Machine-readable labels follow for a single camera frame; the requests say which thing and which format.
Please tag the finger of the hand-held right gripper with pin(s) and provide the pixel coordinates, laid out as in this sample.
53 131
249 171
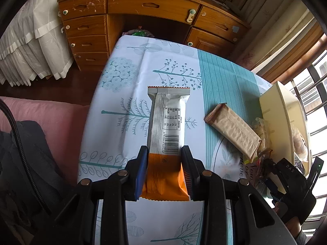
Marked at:
274 188
272 167

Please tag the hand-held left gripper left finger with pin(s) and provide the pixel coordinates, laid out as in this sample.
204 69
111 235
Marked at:
142 176

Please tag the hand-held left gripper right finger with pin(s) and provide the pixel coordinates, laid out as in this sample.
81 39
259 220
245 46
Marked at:
187 176

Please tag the yellow noodle snack packet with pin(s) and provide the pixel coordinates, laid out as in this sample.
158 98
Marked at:
263 135

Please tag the pale blue clear bread packet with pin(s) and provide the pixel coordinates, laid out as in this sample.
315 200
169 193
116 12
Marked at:
299 143

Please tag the white plastic storage bin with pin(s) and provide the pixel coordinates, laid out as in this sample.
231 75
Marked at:
278 122

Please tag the brown paper snack packet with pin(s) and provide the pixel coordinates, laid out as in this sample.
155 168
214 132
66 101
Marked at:
235 132

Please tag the orange white snack bar packet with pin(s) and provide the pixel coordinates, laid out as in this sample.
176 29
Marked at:
166 122

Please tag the person's right hand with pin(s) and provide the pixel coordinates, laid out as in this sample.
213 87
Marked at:
292 227

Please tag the window with metal grille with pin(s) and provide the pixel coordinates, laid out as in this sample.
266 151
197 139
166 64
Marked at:
318 132

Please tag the dark grey jacket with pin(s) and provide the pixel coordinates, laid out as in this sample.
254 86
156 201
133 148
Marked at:
56 178

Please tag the blue white printed tablecloth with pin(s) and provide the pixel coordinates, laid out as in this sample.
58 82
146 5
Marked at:
127 81

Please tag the green plastic bag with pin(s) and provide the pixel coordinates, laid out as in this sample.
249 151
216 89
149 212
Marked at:
139 33

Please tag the white drawer safety lock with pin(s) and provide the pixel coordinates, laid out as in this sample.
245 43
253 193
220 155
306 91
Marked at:
191 15

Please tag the wooden desk with drawers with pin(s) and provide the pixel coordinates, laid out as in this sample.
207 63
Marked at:
153 5

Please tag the white lace furniture cover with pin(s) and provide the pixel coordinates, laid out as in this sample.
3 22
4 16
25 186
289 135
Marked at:
33 43

